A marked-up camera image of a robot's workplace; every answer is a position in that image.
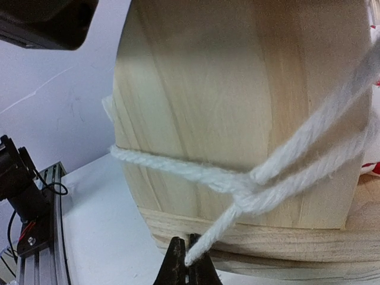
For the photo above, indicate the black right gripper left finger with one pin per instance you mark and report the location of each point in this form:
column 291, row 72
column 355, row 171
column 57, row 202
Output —
column 173, row 270

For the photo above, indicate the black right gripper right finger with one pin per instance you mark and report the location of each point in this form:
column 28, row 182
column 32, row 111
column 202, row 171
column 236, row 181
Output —
column 203, row 272

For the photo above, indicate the strawberry print ruffled mattress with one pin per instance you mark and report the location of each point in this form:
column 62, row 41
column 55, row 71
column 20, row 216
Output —
column 371, row 160

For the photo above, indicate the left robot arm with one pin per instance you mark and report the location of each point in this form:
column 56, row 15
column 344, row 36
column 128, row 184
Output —
column 46, row 24

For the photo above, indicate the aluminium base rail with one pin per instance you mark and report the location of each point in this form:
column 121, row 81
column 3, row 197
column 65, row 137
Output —
column 50, row 265

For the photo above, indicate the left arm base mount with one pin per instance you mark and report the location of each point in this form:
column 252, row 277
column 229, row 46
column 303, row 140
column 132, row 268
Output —
column 31, row 197

